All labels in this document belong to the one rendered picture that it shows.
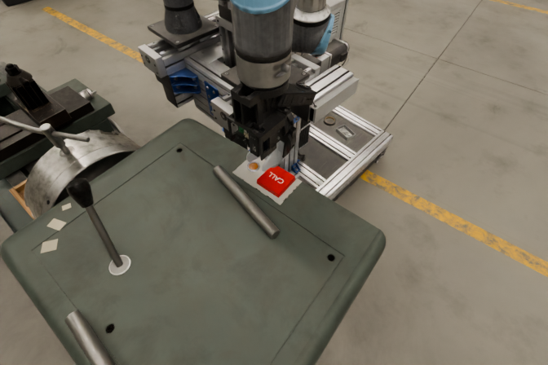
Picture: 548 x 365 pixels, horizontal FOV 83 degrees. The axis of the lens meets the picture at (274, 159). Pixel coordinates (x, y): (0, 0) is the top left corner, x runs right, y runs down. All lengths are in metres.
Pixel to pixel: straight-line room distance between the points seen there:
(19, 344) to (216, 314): 1.74
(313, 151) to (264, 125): 1.69
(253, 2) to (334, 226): 0.42
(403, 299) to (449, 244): 0.50
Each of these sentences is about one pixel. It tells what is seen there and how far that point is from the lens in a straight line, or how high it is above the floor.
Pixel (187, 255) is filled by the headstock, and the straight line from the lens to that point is 0.60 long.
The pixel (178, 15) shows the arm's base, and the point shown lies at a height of 1.23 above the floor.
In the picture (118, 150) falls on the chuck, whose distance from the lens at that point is 0.86.
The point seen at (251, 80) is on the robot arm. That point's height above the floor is 1.55.
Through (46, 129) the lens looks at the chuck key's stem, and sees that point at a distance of 0.84.
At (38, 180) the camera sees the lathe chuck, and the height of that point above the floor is 1.21.
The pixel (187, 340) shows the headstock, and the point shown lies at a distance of 0.56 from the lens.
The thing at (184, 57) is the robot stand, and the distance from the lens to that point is 1.44.
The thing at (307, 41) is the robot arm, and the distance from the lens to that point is 0.97.
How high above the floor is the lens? 1.79
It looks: 49 degrees down
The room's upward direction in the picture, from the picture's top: straight up
